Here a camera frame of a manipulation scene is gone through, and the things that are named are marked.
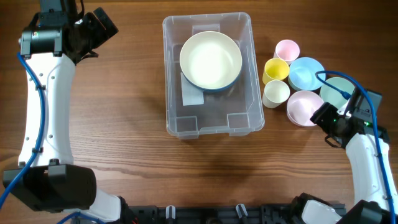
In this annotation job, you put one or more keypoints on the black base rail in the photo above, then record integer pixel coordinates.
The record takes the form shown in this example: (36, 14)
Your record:
(264, 214)

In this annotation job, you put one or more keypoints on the clear plastic storage container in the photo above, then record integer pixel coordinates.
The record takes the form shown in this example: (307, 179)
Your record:
(237, 110)

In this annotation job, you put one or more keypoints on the pink small bowl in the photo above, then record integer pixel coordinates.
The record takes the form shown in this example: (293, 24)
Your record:
(301, 107)

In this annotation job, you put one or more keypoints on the green small bowl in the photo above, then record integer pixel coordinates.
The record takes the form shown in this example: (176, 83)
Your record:
(332, 96)

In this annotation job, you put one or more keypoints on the yellow cup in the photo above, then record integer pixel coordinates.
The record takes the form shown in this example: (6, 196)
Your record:
(275, 69)

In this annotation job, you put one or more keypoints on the cream cup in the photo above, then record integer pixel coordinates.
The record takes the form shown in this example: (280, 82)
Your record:
(275, 93)

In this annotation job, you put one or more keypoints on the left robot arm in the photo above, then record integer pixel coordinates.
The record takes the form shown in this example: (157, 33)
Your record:
(59, 36)

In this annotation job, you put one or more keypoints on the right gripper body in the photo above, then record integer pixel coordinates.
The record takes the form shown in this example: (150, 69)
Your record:
(328, 119)

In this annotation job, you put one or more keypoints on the pink cup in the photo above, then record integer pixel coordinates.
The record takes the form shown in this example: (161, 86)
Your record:
(287, 50)

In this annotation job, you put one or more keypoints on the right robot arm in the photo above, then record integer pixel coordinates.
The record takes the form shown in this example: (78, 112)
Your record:
(367, 148)

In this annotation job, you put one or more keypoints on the light blue small bowl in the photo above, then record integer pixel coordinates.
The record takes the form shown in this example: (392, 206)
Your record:
(302, 74)

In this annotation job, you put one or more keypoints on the cream large bowl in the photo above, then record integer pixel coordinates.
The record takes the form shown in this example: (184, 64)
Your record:
(211, 59)

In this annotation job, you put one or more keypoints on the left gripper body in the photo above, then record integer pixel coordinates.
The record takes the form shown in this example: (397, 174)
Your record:
(94, 32)

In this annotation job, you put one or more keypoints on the dark blue bowl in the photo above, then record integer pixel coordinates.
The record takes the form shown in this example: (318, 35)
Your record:
(212, 90)

